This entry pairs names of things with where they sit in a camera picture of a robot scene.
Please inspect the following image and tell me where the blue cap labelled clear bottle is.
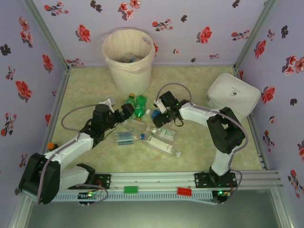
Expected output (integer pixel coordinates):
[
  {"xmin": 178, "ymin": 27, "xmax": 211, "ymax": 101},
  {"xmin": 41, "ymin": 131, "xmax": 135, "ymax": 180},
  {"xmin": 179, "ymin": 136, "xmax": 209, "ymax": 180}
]
[{"xmin": 114, "ymin": 132, "xmax": 146, "ymax": 146}]

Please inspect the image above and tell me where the beige speckled plastic bin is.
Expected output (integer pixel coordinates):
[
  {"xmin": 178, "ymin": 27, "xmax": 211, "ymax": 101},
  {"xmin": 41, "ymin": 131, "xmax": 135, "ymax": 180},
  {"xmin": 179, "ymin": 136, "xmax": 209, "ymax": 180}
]
[{"xmin": 102, "ymin": 27, "xmax": 155, "ymax": 95}]

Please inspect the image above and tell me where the white zip pouch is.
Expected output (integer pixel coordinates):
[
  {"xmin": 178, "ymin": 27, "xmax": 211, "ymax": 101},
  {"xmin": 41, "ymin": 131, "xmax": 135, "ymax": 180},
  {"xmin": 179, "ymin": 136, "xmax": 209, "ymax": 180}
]
[{"xmin": 205, "ymin": 73, "xmax": 262, "ymax": 122}]

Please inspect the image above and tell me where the red plastic block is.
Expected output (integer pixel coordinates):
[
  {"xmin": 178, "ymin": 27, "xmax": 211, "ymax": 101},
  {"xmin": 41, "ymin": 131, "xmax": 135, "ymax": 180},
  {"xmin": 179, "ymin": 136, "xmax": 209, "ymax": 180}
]
[{"xmin": 178, "ymin": 187, "xmax": 193, "ymax": 197}]

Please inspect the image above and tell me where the small circuit board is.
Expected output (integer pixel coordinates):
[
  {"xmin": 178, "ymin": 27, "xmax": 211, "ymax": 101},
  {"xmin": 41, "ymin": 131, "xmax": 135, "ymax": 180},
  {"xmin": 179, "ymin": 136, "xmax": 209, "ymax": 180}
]
[
  {"xmin": 212, "ymin": 189, "xmax": 232, "ymax": 205},
  {"xmin": 77, "ymin": 190, "xmax": 100, "ymax": 205}
]

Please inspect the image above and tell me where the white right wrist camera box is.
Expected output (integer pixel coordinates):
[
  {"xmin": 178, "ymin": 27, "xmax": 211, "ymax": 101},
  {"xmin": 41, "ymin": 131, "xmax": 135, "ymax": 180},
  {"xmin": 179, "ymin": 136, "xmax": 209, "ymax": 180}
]
[{"xmin": 153, "ymin": 100, "xmax": 165, "ymax": 114}]

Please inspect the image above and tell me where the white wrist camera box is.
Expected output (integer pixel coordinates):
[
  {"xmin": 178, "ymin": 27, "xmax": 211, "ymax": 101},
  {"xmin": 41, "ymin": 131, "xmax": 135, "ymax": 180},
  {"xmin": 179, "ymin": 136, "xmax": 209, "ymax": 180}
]
[
  {"xmin": 98, "ymin": 96, "xmax": 116, "ymax": 109},
  {"xmin": 153, "ymin": 100, "xmax": 165, "ymax": 114}
]

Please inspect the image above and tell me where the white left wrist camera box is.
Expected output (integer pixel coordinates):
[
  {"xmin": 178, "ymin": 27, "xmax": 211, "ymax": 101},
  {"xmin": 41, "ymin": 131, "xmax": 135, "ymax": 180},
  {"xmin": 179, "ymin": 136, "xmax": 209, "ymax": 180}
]
[{"xmin": 98, "ymin": 96, "xmax": 116, "ymax": 109}]

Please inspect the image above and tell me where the lavender right arm cable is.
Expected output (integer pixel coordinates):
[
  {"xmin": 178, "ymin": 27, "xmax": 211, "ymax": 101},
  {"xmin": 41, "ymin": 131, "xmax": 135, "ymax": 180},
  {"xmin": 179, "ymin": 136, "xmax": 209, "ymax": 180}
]
[{"xmin": 155, "ymin": 83, "xmax": 249, "ymax": 206}]

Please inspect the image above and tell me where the lavender arm cable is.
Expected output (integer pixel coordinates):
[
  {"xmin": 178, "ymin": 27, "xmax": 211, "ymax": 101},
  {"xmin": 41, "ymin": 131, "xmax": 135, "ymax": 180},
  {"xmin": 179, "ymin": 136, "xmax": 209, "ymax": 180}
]
[
  {"xmin": 35, "ymin": 103, "xmax": 107, "ymax": 205},
  {"xmin": 155, "ymin": 83, "xmax": 249, "ymax": 206}
]

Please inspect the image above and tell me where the lavender left arm cable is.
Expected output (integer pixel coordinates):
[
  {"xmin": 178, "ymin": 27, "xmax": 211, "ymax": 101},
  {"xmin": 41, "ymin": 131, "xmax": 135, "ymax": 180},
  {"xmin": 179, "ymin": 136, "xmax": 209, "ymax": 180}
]
[{"xmin": 35, "ymin": 103, "xmax": 107, "ymax": 205}]

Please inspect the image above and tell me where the white slotted cable duct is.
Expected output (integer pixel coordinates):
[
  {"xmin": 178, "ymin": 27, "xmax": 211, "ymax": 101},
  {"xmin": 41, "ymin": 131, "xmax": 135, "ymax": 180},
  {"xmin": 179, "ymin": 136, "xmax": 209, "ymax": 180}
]
[{"xmin": 51, "ymin": 190, "xmax": 213, "ymax": 203}]

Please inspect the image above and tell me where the aluminium frame post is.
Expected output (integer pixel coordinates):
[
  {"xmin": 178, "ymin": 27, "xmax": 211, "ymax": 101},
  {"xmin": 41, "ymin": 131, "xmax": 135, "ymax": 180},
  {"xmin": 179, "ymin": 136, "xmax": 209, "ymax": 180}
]
[
  {"xmin": 22, "ymin": 0, "xmax": 71, "ymax": 71},
  {"xmin": 234, "ymin": 0, "xmax": 279, "ymax": 71}
]

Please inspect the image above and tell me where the aluminium front frame bar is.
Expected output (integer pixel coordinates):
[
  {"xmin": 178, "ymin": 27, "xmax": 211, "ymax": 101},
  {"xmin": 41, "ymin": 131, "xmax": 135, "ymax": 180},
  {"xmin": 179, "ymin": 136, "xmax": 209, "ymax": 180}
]
[
  {"xmin": 7, "ymin": 192, "xmax": 34, "ymax": 228},
  {"xmin": 270, "ymin": 185, "xmax": 294, "ymax": 228}
]

